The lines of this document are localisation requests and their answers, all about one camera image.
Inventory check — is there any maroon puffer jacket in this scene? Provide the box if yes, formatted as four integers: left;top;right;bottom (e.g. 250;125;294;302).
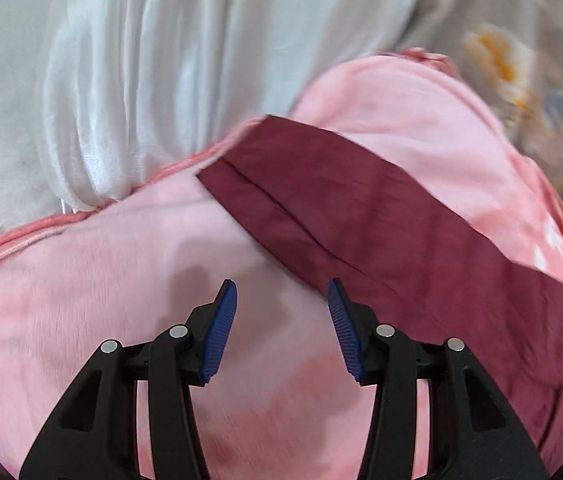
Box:
196;115;563;471

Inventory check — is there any pink printed blanket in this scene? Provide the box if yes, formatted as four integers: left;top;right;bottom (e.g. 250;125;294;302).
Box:
0;49;563;480

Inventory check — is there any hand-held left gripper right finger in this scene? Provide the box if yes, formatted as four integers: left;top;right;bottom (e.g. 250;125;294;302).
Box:
326;278;549;480

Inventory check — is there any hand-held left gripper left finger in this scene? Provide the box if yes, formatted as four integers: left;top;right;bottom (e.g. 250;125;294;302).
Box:
19;279;239;480

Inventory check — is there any white cloth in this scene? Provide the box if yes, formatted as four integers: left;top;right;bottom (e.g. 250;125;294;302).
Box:
0;0;437;256

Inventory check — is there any grey floral bed sheet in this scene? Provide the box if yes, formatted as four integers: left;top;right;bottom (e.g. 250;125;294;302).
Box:
401;0;563;216

